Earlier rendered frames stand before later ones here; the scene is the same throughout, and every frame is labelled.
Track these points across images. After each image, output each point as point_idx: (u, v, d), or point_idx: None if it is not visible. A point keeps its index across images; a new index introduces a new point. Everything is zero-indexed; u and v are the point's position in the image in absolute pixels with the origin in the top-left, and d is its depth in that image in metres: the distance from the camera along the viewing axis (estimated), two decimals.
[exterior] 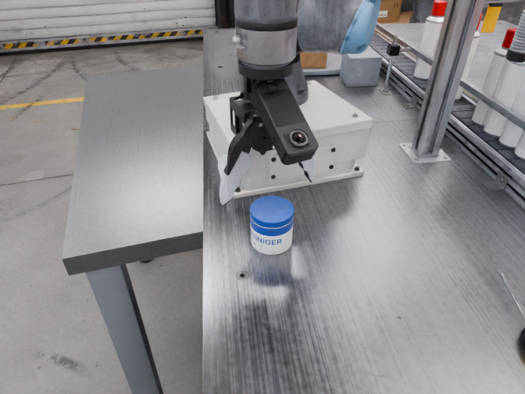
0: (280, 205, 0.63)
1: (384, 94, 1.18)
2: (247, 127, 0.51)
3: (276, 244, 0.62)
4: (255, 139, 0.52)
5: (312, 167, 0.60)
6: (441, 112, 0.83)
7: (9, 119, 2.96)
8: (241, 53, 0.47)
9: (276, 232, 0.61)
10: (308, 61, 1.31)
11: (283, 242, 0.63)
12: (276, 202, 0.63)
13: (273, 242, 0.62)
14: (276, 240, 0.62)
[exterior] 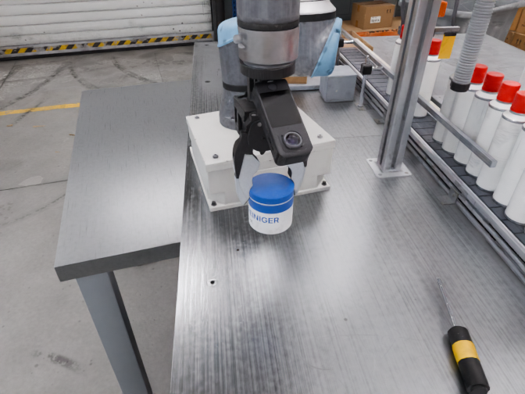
0: (280, 182, 0.59)
1: (358, 109, 1.27)
2: (245, 126, 0.51)
3: (273, 223, 0.59)
4: (253, 138, 0.52)
5: (299, 179, 0.59)
6: (400, 132, 0.92)
7: (8, 124, 3.04)
8: (241, 52, 0.48)
9: (273, 209, 0.57)
10: (289, 77, 1.39)
11: (280, 221, 0.59)
12: (276, 180, 0.60)
13: (270, 220, 0.59)
14: (273, 218, 0.58)
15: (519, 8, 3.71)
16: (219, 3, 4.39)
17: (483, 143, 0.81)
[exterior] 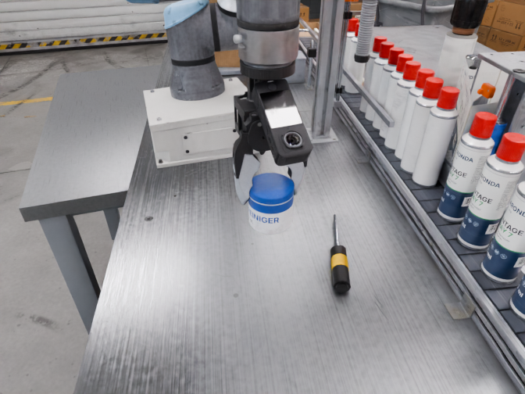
0: (280, 182, 0.59)
1: (307, 89, 1.41)
2: (245, 126, 0.51)
3: (273, 223, 0.59)
4: (253, 138, 0.52)
5: (299, 179, 0.59)
6: (326, 102, 1.06)
7: (1, 115, 3.18)
8: (241, 52, 0.48)
9: (273, 209, 0.57)
10: None
11: (280, 221, 0.59)
12: (276, 180, 0.60)
13: (270, 220, 0.59)
14: (273, 218, 0.58)
15: (494, 4, 3.85)
16: None
17: (388, 109, 0.95)
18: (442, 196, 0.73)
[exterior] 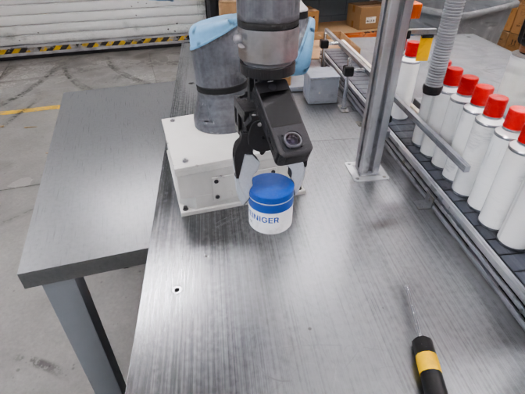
0: (280, 182, 0.59)
1: (341, 112, 1.25)
2: (245, 126, 0.51)
3: (273, 223, 0.59)
4: (253, 138, 0.52)
5: (299, 179, 0.59)
6: (376, 135, 0.90)
7: (0, 126, 3.02)
8: (241, 52, 0.48)
9: (273, 209, 0.57)
10: None
11: (280, 221, 0.59)
12: (276, 180, 0.60)
13: (270, 220, 0.59)
14: (273, 218, 0.58)
15: (513, 8, 3.70)
16: (213, 3, 4.38)
17: (458, 147, 0.80)
18: None
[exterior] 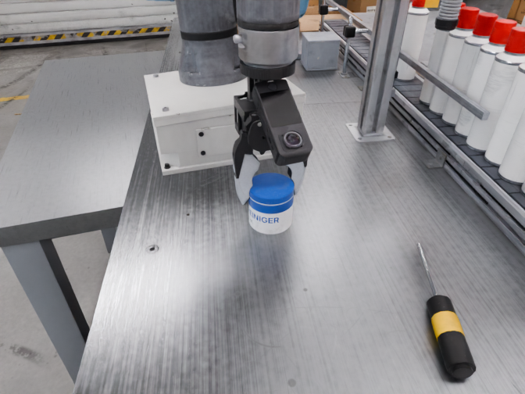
0: (280, 182, 0.59)
1: (342, 77, 1.16)
2: (245, 126, 0.52)
3: (273, 223, 0.59)
4: (253, 138, 0.52)
5: (299, 179, 0.59)
6: (382, 89, 0.81)
7: None
8: (241, 52, 0.48)
9: (273, 209, 0.57)
10: None
11: (280, 221, 0.59)
12: (276, 180, 0.60)
13: (270, 220, 0.59)
14: (273, 218, 0.58)
15: None
16: None
17: (473, 95, 0.71)
18: None
